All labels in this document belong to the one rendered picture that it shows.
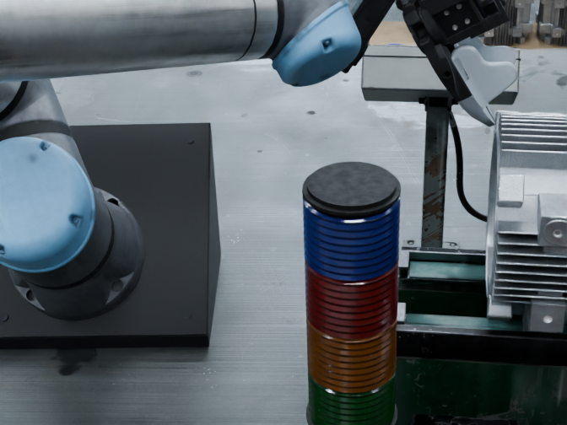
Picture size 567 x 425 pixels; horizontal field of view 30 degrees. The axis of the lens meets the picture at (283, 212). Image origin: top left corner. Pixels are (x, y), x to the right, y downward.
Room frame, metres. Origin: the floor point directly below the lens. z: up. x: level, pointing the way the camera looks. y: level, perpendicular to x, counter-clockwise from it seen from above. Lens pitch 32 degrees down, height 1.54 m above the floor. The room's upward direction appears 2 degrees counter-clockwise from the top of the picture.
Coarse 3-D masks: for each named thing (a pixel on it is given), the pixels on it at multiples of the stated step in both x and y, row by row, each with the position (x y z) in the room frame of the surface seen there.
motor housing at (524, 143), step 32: (512, 128) 0.83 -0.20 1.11; (544, 128) 0.83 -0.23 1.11; (512, 160) 0.80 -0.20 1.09; (544, 160) 0.79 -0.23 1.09; (544, 192) 0.77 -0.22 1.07; (512, 224) 0.76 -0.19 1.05; (512, 256) 0.75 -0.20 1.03; (544, 256) 0.74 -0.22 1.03; (512, 288) 0.74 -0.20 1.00; (544, 288) 0.74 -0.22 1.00
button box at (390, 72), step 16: (368, 48) 1.08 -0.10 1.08; (384, 48) 1.08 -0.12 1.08; (400, 48) 1.07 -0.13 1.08; (416, 48) 1.07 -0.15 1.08; (512, 48) 1.06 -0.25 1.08; (368, 64) 1.07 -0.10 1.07; (384, 64) 1.07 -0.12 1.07; (400, 64) 1.06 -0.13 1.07; (416, 64) 1.06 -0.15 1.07; (368, 80) 1.06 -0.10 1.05; (384, 80) 1.06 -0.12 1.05; (400, 80) 1.05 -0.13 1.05; (416, 80) 1.05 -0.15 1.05; (432, 80) 1.05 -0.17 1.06; (368, 96) 1.08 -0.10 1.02; (384, 96) 1.08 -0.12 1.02; (400, 96) 1.07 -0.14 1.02; (416, 96) 1.07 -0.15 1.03; (432, 96) 1.07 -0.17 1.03; (448, 96) 1.06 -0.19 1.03; (512, 96) 1.04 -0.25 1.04
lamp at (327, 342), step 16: (320, 336) 0.54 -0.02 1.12; (384, 336) 0.53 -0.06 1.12; (320, 352) 0.54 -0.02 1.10; (336, 352) 0.53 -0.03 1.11; (352, 352) 0.53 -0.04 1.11; (368, 352) 0.53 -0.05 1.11; (384, 352) 0.53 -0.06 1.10; (320, 368) 0.54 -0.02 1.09; (336, 368) 0.53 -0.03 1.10; (352, 368) 0.53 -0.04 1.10; (368, 368) 0.53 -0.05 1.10; (384, 368) 0.53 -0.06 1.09; (320, 384) 0.54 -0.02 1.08; (336, 384) 0.53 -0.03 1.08; (352, 384) 0.53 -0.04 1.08; (368, 384) 0.53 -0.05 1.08
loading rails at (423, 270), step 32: (416, 256) 0.91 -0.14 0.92; (448, 256) 0.90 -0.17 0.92; (480, 256) 0.90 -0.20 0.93; (416, 288) 0.88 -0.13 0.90; (448, 288) 0.87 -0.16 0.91; (480, 288) 0.87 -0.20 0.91; (416, 320) 0.80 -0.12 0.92; (448, 320) 0.80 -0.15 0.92; (480, 320) 0.80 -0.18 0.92; (512, 320) 0.80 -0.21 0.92; (416, 352) 0.77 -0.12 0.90; (448, 352) 0.77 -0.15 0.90; (480, 352) 0.77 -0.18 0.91; (512, 352) 0.76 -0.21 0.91; (544, 352) 0.76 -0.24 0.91; (416, 384) 0.77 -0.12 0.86; (448, 384) 0.77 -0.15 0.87; (480, 384) 0.77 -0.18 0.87; (512, 384) 0.76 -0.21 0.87; (544, 384) 0.76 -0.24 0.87; (480, 416) 0.76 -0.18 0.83; (512, 416) 0.76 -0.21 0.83; (544, 416) 0.76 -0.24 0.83
